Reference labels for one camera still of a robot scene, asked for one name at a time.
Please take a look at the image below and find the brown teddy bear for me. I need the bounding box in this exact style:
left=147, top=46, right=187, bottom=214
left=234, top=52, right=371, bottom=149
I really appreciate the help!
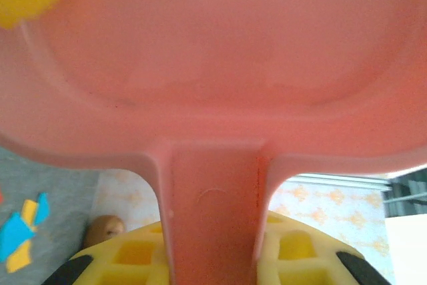
left=83, top=214, right=126, bottom=252

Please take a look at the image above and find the pink plastic dustpan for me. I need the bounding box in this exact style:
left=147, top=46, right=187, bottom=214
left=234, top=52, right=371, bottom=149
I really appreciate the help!
left=0, top=0, right=427, bottom=285

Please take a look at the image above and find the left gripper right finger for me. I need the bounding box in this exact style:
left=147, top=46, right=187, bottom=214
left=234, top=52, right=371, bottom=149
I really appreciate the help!
left=255, top=210, right=393, bottom=285

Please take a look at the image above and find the aluminium frame post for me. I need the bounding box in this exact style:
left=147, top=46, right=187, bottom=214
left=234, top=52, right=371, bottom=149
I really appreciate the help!
left=283, top=173, right=394, bottom=194

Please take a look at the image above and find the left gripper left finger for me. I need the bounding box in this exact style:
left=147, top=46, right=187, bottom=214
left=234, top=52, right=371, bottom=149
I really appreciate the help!
left=41, top=221, right=173, bottom=285

